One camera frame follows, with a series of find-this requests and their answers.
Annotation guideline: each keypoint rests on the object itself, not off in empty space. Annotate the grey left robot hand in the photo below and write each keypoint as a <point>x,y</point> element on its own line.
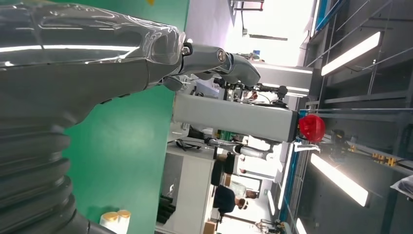
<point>80,64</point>

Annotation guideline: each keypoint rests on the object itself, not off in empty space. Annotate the white shampoo bottle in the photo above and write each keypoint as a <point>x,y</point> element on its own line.
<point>109,223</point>
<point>124,223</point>

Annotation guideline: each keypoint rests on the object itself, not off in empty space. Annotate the white machine with column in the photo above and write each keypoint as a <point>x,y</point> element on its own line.
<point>235,118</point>

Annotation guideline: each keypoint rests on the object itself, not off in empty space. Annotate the white cabinet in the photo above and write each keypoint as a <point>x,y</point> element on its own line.
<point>190,187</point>

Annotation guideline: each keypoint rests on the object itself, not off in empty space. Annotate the person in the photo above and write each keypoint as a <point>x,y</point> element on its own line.
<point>226,198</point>

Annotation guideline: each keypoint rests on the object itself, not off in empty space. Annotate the small brown cardboard box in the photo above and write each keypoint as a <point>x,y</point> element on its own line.
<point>209,228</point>

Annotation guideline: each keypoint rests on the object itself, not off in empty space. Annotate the red emergency stop button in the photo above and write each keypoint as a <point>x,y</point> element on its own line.
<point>312,128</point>

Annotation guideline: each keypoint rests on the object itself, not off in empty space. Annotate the long ceiling light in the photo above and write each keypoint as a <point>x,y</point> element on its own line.
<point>300,227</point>

